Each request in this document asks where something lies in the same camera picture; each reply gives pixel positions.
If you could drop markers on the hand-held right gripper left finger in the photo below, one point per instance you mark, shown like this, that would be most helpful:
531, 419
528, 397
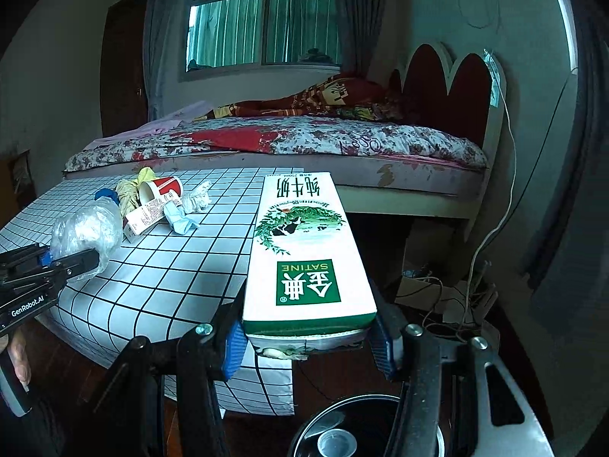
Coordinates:
235, 348

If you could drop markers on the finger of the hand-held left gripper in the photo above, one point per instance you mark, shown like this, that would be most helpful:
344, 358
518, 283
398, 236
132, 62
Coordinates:
76, 264
24, 256

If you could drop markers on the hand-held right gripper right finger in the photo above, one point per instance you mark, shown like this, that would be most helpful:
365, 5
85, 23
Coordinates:
383, 350

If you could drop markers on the crushed clear plastic bottle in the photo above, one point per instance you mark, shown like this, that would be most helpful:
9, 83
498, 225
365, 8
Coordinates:
85, 228

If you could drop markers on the black trash bin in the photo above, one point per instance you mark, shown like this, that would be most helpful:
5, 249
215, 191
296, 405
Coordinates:
371, 414

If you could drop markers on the yellow cloth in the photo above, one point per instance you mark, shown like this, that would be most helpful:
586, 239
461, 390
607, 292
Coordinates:
126, 197

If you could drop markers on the red white paper cup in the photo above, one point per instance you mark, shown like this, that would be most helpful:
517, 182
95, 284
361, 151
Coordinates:
164, 186

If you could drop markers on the white green milk carton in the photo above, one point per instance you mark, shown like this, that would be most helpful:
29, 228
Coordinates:
304, 247

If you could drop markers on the person's left hand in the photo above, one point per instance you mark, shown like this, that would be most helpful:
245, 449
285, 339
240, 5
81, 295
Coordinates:
20, 359

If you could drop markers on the small white red carton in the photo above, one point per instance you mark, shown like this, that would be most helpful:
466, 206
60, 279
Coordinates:
142, 218

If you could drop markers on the cardboard box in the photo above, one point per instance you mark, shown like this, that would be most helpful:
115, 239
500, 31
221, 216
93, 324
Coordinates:
452, 290

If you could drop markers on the clear plastic cup lid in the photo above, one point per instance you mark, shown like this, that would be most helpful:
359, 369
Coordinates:
337, 443

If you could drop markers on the crumpled light blue wrapper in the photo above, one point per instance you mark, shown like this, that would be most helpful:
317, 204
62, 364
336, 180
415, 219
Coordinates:
178, 219

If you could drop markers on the crumpled white tissue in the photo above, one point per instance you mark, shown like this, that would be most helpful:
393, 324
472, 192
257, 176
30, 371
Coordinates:
197, 197

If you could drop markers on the pink cloth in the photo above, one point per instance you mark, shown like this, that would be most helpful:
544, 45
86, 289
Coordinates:
161, 121

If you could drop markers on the dark wooden door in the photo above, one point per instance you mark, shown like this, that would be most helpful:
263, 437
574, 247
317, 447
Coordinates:
123, 66

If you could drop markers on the bed with floral sheet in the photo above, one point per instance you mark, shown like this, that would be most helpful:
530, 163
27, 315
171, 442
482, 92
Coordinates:
309, 140

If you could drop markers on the grey curtain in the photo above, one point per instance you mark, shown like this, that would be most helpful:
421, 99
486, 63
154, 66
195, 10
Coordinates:
366, 19
164, 47

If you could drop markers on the red printed blanket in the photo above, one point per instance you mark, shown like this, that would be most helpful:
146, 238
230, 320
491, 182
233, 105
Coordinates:
323, 95

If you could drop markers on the red white scalloped headboard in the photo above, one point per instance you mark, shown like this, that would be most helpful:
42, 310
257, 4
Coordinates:
456, 95

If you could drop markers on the window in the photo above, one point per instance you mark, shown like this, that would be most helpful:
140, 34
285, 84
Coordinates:
266, 24

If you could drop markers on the dark picture frame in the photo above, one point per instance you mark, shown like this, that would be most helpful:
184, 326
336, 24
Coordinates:
21, 174

